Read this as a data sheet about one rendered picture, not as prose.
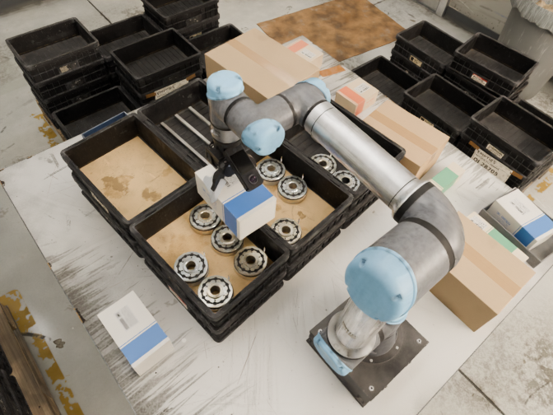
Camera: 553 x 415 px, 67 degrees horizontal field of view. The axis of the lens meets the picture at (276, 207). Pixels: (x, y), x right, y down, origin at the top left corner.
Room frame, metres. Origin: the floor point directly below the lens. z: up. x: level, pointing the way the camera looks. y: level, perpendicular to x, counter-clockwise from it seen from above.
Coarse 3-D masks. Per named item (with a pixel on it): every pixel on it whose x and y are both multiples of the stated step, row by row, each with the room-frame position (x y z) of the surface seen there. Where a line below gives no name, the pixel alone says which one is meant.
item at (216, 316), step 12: (180, 192) 0.78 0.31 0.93; (168, 204) 0.73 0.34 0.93; (144, 216) 0.67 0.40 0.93; (132, 228) 0.63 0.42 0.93; (264, 228) 0.68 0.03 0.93; (276, 240) 0.64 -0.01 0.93; (156, 252) 0.56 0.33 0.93; (288, 252) 0.60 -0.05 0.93; (168, 264) 0.52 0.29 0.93; (276, 264) 0.56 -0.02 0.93; (264, 276) 0.52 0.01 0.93; (252, 288) 0.48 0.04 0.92; (240, 300) 0.45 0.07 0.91; (204, 312) 0.40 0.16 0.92; (216, 312) 0.40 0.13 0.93
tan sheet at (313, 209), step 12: (276, 192) 0.89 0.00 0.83; (312, 192) 0.91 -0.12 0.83; (276, 204) 0.84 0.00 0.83; (288, 204) 0.84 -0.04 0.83; (300, 204) 0.85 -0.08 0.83; (312, 204) 0.86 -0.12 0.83; (324, 204) 0.86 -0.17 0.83; (276, 216) 0.79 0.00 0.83; (288, 216) 0.80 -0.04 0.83; (300, 216) 0.80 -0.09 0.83; (312, 216) 0.81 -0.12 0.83; (324, 216) 0.81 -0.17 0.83; (312, 228) 0.76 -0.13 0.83
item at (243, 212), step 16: (208, 192) 0.66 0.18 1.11; (224, 192) 0.64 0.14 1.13; (240, 192) 0.65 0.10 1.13; (256, 192) 0.66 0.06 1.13; (224, 208) 0.60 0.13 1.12; (240, 208) 0.60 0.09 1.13; (256, 208) 0.60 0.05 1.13; (272, 208) 0.63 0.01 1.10; (240, 224) 0.56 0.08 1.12; (256, 224) 0.60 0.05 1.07
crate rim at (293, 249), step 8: (296, 152) 1.00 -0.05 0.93; (304, 160) 0.97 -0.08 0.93; (312, 168) 0.94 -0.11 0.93; (328, 176) 0.91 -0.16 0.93; (336, 184) 0.87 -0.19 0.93; (344, 192) 0.85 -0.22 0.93; (336, 208) 0.78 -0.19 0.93; (344, 208) 0.79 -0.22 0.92; (328, 216) 0.74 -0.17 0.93; (336, 216) 0.76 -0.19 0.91; (264, 224) 0.69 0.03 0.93; (320, 224) 0.71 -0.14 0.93; (272, 232) 0.66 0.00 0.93; (312, 232) 0.68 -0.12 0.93; (280, 240) 0.64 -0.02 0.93; (304, 240) 0.65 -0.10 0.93; (288, 248) 0.62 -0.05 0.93; (296, 248) 0.62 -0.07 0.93
